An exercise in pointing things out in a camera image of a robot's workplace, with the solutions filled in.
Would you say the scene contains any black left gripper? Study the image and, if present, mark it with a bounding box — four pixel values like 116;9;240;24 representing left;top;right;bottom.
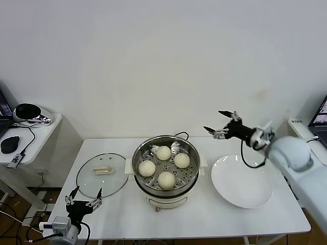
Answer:
64;186;103;217

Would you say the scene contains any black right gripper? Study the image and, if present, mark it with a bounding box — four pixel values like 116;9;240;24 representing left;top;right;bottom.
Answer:
203;110;255;148

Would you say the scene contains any white steamed baozi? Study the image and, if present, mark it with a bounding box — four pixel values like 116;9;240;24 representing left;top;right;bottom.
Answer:
157;171;176;189
155;145;172;161
173;153;191;169
138;160;156;178

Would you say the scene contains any perforated steel steamer basket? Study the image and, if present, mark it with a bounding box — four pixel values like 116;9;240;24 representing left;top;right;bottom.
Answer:
124;135;208;193

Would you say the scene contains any round glass pot lid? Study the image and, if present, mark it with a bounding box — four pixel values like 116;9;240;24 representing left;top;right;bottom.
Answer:
76;152;129;199

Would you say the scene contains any round white plate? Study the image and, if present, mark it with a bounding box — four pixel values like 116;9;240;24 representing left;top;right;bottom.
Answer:
211;155;273;209

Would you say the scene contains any grey usb hub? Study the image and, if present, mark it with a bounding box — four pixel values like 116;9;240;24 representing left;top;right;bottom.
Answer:
7;152;26;169

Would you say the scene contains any cream electric cooking pot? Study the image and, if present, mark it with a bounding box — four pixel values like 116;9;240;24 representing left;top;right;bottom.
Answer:
134;167;206;213

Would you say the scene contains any black computer mouse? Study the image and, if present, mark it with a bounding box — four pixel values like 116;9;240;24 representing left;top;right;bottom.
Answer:
0;136;20;154

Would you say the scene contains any black open laptop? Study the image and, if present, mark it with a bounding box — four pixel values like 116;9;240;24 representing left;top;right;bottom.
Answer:
0;81;15;138
308;94;327;148

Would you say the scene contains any chrome and black headset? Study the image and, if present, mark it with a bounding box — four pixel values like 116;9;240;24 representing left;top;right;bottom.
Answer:
12;103;54;126

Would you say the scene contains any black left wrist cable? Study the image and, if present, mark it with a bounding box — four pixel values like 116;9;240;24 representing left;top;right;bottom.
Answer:
76;221;91;241

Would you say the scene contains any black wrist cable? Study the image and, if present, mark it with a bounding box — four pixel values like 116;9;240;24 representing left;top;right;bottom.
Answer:
76;221;91;241
240;140;269;169

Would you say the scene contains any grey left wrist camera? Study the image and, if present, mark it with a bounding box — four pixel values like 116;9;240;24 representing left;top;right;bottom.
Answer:
38;216;72;235

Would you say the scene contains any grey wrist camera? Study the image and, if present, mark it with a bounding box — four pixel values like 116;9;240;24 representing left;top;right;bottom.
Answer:
251;121;275;155
38;216;72;235

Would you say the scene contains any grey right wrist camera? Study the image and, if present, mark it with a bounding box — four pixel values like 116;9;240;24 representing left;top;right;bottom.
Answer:
251;121;275;155

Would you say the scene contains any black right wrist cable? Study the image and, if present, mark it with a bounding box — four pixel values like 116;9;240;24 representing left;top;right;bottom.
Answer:
240;140;269;169

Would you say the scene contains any white floor cable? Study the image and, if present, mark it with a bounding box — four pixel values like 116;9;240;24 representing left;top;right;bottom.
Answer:
0;210;34;228

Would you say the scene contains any black floor cable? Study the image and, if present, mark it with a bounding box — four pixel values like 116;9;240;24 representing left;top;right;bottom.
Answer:
0;201;56;230

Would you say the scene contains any black usb hub cable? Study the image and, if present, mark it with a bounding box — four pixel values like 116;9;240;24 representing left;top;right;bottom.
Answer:
11;122;36;155

